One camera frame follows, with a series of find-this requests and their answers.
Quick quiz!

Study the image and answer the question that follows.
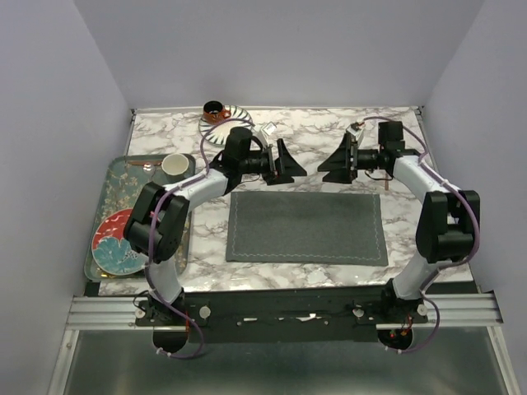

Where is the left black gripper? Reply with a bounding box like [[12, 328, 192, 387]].
[[238, 137, 306, 185]]

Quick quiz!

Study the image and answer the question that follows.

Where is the green floral tray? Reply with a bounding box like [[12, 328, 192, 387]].
[[83, 153, 198, 281]]

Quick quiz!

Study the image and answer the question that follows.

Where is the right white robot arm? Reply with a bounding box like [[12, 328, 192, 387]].
[[317, 116, 480, 323]]

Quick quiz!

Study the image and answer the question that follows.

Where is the grey cloth napkin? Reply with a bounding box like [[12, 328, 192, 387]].
[[226, 192, 388, 267]]

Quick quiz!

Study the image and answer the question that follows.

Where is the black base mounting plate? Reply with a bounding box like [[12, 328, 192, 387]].
[[136, 286, 428, 344]]

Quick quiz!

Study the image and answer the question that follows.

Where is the red and black cup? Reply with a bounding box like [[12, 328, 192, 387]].
[[203, 100, 231, 125]]

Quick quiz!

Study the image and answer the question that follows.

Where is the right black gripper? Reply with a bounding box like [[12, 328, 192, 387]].
[[319, 132, 385, 185]]

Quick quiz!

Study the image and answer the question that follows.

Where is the white and green cup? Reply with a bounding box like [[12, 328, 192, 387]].
[[161, 153, 192, 184]]

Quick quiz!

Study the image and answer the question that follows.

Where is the red and blue plate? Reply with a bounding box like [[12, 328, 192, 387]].
[[91, 208, 147, 277]]

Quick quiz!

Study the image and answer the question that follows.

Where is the silver spoon on tray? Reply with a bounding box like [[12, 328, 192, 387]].
[[142, 162, 158, 184]]

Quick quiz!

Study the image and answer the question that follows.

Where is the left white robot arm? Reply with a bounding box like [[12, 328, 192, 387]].
[[124, 127, 306, 325]]

